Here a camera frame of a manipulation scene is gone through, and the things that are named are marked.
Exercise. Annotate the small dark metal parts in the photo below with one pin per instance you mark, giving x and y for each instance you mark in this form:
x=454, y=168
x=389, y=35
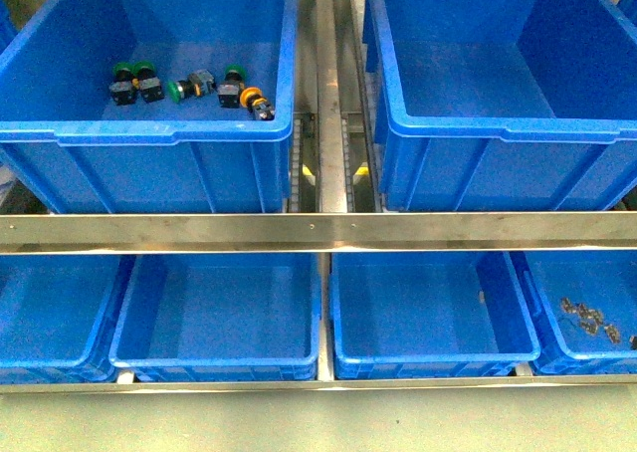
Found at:
x=609, y=327

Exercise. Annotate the empty upper blue bin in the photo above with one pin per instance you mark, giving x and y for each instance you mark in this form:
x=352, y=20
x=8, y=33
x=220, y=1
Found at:
x=502, y=105

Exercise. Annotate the steel lower shelf rail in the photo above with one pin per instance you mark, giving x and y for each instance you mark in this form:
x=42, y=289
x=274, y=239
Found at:
x=334, y=385

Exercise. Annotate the green push button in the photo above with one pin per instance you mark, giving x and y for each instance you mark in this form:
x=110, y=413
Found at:
x=231, y=88
x=122, y=89
x=149, y=84

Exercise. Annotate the blue bin with buttons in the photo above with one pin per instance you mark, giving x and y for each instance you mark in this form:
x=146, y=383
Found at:
x=79, y=152

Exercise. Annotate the steel shelf rail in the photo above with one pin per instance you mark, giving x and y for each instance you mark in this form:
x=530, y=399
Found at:
x=316, y=232
x=334, y=385

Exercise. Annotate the lower far left blue bin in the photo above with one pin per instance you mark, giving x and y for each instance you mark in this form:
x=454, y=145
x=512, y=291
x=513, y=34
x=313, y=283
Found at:
x=58, y=316

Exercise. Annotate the green push button lying sideways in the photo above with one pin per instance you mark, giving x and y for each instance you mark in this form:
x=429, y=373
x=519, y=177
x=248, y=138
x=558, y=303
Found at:
x=198, y=84

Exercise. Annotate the lower far right blue bin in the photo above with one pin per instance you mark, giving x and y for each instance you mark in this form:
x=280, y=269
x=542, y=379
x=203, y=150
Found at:
x=593, y=277

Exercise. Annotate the lower middle right blue bin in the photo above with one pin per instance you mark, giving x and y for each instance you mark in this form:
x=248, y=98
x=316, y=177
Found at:
x=428, y=314

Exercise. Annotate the green push button far left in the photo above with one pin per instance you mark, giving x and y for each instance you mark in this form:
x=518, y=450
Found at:
x=122, y=89

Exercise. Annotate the yellow push button lying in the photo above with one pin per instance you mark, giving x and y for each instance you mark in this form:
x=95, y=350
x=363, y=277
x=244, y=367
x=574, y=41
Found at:
x=260, y=108

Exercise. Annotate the green push button right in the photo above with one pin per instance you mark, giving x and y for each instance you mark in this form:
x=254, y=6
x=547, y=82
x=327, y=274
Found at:
x=231, y=88

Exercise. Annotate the lower middle left blue bin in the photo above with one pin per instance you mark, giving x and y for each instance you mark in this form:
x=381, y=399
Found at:
x=220, y=318

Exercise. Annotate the steel divider rail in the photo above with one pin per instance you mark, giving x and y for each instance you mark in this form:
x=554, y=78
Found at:
x=332, y=166

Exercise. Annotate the steel front shelf rail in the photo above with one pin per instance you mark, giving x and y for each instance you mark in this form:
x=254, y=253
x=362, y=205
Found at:
x=316, y=232

